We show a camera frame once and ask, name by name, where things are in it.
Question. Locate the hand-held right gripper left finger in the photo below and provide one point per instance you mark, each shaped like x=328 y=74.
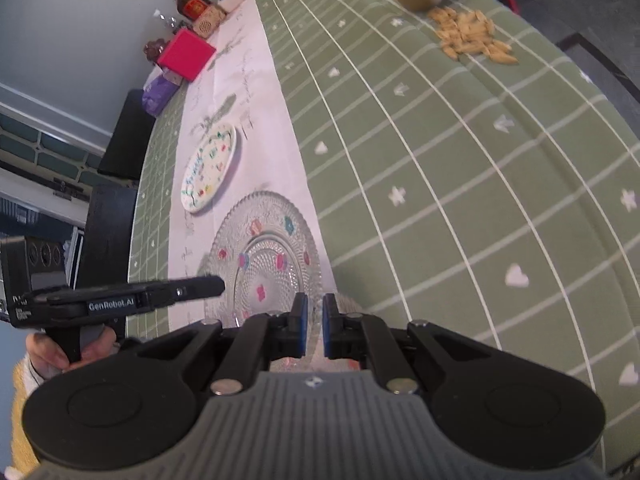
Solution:
x=300 y=322

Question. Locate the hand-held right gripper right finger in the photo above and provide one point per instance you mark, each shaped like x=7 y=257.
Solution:
x=330 y=325

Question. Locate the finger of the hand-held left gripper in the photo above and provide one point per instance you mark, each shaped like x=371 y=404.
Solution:
x=190 y=289

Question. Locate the clear glass plate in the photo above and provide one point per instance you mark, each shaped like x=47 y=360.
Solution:
x=270 y=250

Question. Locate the white fruit-print plate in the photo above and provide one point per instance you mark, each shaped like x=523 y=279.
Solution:
x=210 y=165

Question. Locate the person's left forearm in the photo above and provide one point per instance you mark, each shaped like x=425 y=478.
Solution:
x=17 y=395

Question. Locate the person's left hand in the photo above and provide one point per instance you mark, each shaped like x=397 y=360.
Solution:
x=50 y=355

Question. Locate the large dark chair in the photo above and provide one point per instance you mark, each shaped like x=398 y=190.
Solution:
x=107 y=235

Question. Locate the white glass-pane door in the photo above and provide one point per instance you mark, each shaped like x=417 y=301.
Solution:
x=50 y=155

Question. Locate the black chair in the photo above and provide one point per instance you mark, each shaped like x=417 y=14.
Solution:
x=125 y=135

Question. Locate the green checkered tablecloth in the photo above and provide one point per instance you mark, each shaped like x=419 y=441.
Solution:
x=450 y=185

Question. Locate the purple tissue pack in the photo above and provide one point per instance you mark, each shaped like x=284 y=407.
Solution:
x=157 y=92

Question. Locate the red box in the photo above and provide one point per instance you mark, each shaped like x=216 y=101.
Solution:
x=182 y=55

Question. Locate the beige small speaker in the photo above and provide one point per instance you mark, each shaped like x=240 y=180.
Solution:
x=207 y=22

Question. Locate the clear water bottle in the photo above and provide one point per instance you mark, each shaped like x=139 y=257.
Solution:
x=167 y=20

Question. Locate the amber liquor bottle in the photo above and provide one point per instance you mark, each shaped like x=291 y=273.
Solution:
x=192 y=5

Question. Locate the pile of nuts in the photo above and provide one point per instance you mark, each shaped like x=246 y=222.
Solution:
x=467 y=35

